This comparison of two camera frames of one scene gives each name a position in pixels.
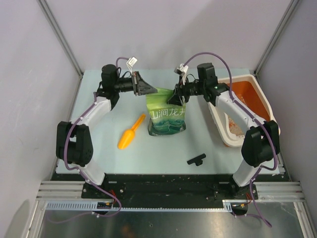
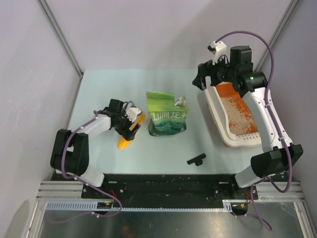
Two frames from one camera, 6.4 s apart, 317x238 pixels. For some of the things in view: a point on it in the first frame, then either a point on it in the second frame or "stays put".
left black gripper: [138, 86] -> [131, 134]
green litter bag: [166, 118] stays put
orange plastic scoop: [129, 135] stays put
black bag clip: [198, 160] stays put
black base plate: [168, 191] stays put
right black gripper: [176, 98] -> [205, 70]
